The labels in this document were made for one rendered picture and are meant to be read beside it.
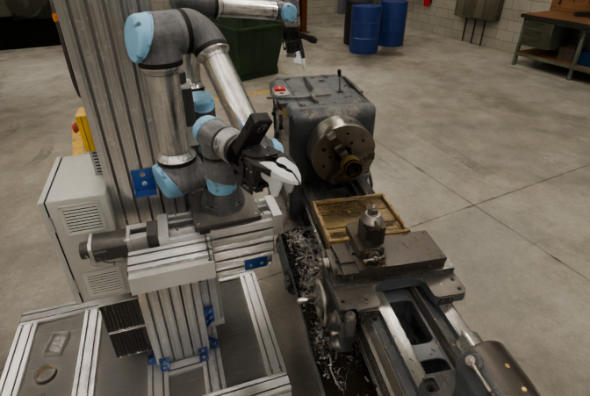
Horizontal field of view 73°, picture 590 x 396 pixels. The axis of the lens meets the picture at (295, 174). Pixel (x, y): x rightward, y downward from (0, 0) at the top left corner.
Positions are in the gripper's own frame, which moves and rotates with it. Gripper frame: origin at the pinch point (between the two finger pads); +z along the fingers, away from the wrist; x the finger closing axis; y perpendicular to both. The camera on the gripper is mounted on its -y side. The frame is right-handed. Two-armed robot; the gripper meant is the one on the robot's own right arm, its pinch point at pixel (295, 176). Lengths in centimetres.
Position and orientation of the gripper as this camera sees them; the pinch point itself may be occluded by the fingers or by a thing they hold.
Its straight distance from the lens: 73.8
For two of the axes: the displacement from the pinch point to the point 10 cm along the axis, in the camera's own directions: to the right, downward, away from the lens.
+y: -1.1, 9.0, 4.3
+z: 6.3, 4.0, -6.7
